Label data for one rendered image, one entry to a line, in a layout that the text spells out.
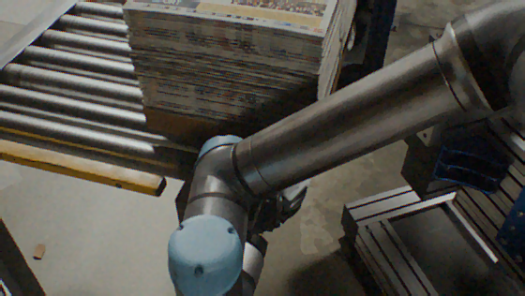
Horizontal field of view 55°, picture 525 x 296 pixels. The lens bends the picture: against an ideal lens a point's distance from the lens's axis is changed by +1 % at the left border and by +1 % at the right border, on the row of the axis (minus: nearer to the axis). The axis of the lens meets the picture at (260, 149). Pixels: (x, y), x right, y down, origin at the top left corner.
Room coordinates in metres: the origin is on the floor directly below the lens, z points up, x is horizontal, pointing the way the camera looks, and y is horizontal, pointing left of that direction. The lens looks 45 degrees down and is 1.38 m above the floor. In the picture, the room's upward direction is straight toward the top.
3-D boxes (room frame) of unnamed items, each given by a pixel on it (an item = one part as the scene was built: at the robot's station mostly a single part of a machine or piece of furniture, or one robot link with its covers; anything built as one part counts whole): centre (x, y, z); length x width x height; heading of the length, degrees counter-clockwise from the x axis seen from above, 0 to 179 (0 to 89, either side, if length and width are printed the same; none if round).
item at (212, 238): (0.31, 0.06, 0.90); 0.11 x 0.08 x 0.11; 176
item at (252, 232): (0.44, 0.01, 0.81); 0.12 x 0.08 x 0.09; 163
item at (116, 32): (0.94, 0.23, 0.77); 0.47 x 0.05 x 0.05; 73
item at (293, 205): (0.49, -0.03, 0.78); 0.09 x 0.05 x 0.02; 137
